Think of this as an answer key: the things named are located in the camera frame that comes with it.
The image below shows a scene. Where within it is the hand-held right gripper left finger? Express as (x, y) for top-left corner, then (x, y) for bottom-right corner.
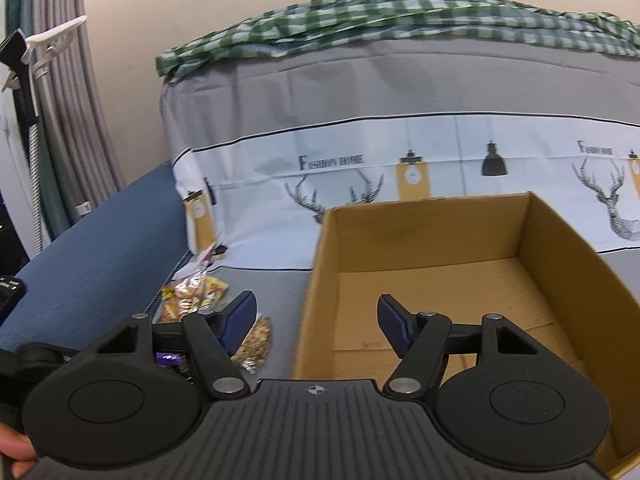
(87, 290), (259, 401)

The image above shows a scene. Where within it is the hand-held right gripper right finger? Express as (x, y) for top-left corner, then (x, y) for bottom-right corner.
(377, 294), (544, 401)

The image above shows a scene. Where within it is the brown cardboard box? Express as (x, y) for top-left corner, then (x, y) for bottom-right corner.
(292, 191), (640, 478)

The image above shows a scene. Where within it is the person's left hand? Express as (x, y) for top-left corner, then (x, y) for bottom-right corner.
(0, 422), (40, 467)

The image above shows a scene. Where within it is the clear packet of nuts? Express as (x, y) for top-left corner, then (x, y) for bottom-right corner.
(231, 314), (274, 374)

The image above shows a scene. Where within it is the yellow snack packet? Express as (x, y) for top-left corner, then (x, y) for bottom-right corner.
(202, 276), (230, 307)

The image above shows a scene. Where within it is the clear bag of round cookies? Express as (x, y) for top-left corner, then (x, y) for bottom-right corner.
(152, 269), (208, 324)

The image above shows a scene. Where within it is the black device with display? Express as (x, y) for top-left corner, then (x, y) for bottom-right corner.
(0, 274), (25, 322)

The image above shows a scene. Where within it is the purple snack packet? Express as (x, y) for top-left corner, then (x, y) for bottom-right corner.
(155, 351), (193, 376)

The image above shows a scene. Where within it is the dark metal zipper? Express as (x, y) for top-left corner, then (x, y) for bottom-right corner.
(144, 252), (192, 313)

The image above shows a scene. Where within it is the grey fabric storage bag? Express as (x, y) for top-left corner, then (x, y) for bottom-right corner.
(159, 35), (640, 381)

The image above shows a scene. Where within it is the grey curtain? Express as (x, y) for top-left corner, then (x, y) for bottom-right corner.
(5, 0), (127, 243)

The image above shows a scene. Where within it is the green checked blanket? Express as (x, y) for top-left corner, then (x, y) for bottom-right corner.
(155, 0), (640, 81)

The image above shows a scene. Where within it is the white clamp holder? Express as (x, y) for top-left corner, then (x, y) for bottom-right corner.
(0, 15), (88, 92)

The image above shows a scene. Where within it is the grey corrugated hose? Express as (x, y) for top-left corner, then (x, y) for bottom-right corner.
(27, 122), (47, 252)

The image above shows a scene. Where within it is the black garment steamer handle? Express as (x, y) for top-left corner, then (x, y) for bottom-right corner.
(0, 29), (41, 126)

